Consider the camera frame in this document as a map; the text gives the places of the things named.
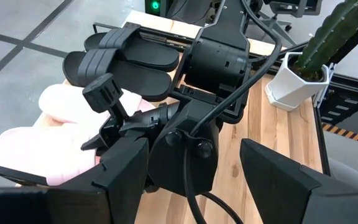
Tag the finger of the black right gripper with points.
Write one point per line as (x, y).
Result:
(110, 140)

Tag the white angular plant pot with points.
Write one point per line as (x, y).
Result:
(287, 90)

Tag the office chair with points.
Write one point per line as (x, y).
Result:
(291, 7)

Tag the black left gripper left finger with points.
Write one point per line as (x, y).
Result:
(113, 193)

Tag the black slide sandal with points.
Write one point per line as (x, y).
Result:
(135, 82)
(154, 57)

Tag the pink slide sandal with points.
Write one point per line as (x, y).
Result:
(42, 149)
(61, 102)

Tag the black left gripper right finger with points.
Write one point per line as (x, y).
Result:
(275, 189)

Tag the green cactus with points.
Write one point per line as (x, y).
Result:
(331, 34)

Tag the yellow black hazard tape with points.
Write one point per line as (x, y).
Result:
(350, 135)

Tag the black box with green lights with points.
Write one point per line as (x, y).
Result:
(150, 11)

